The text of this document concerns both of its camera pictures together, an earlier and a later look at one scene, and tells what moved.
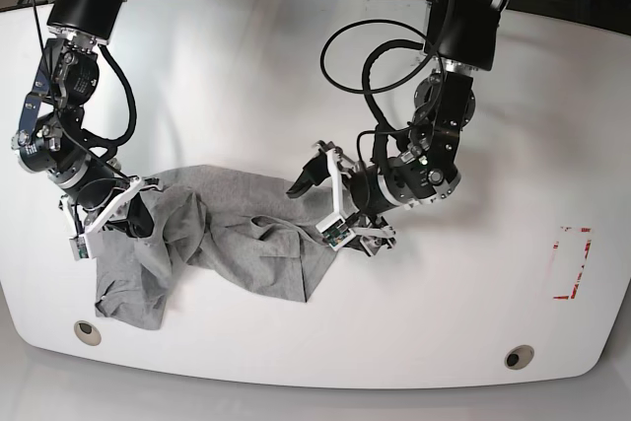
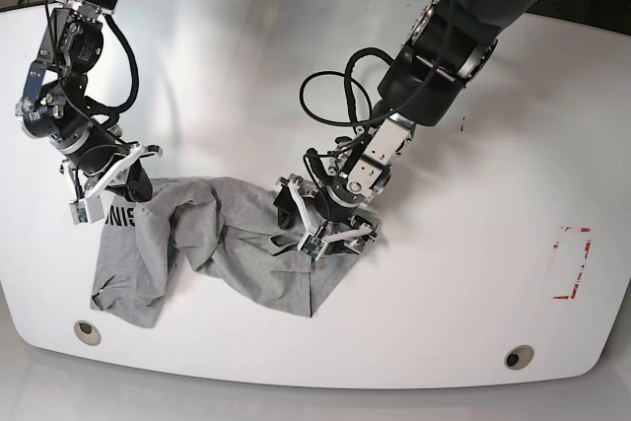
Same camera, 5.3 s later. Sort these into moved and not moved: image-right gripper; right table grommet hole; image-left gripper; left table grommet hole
Moved: image-left gripper; image-right gripper
Not moved: right table grommet hole; left table grommet hole
